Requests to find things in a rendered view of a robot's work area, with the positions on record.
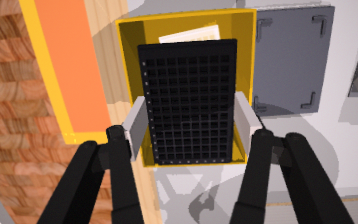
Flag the grey bench mat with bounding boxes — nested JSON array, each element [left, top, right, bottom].
[[127, 0, 358, 224]]

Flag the yellow open-top bin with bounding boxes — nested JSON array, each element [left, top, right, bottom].
[[115, 8, 257, 168]]

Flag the black multi-well assay plate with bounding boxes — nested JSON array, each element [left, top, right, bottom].
[[137, 39, 237, 165]]

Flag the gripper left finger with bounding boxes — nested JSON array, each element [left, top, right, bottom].
[[36, 96, 149, 224]]

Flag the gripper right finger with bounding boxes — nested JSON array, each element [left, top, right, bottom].
[[229, 91, 355, 224]]

